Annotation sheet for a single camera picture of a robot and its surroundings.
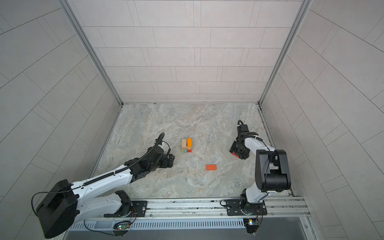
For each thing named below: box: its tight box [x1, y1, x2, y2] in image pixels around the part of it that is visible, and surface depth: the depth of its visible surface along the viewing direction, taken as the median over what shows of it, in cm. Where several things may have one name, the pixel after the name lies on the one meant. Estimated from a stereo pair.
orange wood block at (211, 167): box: [206, 164, 217, 171], surface depth 86 cm
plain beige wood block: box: [181, 138, 187, 148], surface depth 89 cm
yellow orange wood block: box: [187, 138, 193, 148], surface depth 89 cm
